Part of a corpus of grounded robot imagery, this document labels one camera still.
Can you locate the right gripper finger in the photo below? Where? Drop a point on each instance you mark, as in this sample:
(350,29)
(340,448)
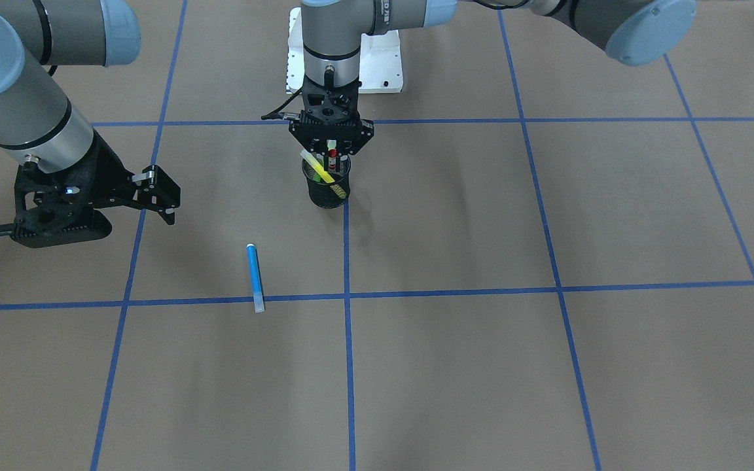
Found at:
(164,189)
(167,215)

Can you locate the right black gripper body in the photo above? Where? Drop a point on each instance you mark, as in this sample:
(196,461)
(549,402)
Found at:
(103,171)

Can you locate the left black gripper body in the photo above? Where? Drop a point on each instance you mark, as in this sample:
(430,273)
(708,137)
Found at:
(362,135)

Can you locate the red marker pen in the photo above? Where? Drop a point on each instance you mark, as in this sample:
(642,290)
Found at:
(332,161)

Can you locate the blue highlighter pen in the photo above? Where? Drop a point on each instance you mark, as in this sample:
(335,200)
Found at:
(255,277)

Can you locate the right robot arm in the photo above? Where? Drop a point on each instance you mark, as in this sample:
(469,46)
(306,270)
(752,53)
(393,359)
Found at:
(36,37)

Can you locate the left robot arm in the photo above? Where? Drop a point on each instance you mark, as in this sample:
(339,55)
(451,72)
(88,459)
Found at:
(632,33)

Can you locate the yellow highlighter pen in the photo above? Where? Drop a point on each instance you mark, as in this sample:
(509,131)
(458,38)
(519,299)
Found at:
(318,168)

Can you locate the black mesh pen cup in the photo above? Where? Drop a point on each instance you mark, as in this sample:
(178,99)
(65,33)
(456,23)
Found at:
(323,194)

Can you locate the brown table mat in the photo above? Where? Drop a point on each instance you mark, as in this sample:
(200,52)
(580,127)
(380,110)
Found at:
(547,263)

